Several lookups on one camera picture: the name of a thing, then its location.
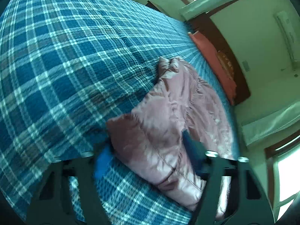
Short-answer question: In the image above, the dark wooden nightstand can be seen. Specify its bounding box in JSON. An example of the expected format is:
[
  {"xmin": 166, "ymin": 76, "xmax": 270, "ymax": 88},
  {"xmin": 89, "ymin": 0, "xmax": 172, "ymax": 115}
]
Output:
[{"xmin": 146, "ymin": 1, "xmax": 168, "ymax": 15}]

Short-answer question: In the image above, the pink quilted puffer jacket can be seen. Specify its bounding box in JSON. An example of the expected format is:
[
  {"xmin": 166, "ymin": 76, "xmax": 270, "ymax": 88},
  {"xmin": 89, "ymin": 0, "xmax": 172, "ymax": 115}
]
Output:
[{"xmin": 107, "ymin": 57, "xmax": 234, "ymax": 211}]

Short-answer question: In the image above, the white air conditioner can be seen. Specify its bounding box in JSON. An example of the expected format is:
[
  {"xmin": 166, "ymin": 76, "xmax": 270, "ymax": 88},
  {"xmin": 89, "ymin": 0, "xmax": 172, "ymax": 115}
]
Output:
[{"xmin": 274, "ymin": 11, "xmax": 299, "ymax": 70}]

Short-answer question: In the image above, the right window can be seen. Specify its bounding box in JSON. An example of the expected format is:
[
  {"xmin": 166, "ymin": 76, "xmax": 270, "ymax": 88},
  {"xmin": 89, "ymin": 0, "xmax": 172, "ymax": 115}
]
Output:
[{"xmin": 264, "ymin": 131, "xmax": 299, "ymax": 221}]

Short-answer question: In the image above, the white wall socket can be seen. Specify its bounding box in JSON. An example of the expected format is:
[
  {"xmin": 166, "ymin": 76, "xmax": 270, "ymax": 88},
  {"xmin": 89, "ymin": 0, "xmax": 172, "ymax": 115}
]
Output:
[{"xmin": 242, "ymin": 60, "xmax": 250, "ymax": 72}]

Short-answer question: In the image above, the right window curtain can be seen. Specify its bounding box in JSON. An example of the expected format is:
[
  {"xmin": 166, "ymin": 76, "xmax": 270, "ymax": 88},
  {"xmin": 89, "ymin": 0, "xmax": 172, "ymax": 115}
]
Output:
[{"xmin": 241, "ymin": 101, "xmax": 299, "ymax": 146}]

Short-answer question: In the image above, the blue plaid bed cover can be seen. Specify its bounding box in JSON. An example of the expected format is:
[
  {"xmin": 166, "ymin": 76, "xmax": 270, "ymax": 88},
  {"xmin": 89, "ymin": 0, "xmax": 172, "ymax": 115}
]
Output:
[{"xmin": 1, "ymin": 0, "xmax": 236, "ymax": 220}]

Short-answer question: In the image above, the brown embroidered cushion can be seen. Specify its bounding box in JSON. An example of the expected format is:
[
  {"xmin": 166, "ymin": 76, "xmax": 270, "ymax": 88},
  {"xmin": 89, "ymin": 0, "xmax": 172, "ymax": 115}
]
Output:
[{"xmin": 217, "ymin": 51, "xmax": 234, "ymax": 80}]

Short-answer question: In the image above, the red pillow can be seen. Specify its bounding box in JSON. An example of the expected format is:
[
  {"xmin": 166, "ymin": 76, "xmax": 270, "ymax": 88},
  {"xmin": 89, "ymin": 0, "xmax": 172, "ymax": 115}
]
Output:
[{"xmin": 188, "ymin": 31, "xmax": 237, "ymax": 106}]

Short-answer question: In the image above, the dark wooden headboard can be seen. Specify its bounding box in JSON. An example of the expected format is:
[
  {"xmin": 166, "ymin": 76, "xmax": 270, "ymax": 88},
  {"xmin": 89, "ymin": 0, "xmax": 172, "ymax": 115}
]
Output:
[{"xmin": 189, "ymin": 13, "xmax": 251, "ymax": 106}]

